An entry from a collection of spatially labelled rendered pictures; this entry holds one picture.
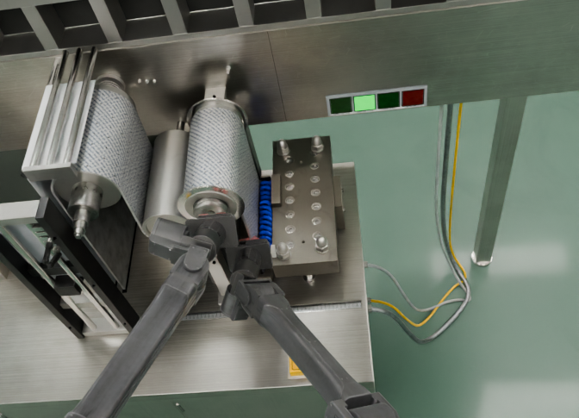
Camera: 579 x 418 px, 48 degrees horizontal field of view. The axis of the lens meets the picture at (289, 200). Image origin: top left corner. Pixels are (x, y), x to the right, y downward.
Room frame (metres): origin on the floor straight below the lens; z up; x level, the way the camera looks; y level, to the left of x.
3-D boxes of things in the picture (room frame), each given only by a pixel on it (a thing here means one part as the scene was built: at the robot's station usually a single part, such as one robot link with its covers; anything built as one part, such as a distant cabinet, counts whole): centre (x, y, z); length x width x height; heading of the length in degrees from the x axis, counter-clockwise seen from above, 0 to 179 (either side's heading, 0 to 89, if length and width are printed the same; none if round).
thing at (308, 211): (0.99, -0.04, 1.00); 0.40 x 0.16 x 0.06; 170
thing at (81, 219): (0.83, 0.43, 1.33); 0.06 x 0.03 x 0.03; 170
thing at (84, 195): (0.89, 0.42, 1.33); 0.06 x 0.06 x 0.06; 80
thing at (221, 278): (0.83, 0.21, 1.05); 0.06 x 0.05 x 0.31; 170
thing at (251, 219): (0.97, 0.09, 1.10); 0.23 x 0.01 x 0.18; 170
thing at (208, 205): (0.85, 0.17, 1.25); 0.07 x 0.02 x 0.07; 80
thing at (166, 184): (1.01, 0.26, 1.17); 0.26 x 0.12 x 0.12; 170
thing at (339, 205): (0.99, -0.13, 0.96); 0.10 x 0.03 x 0.11; 170
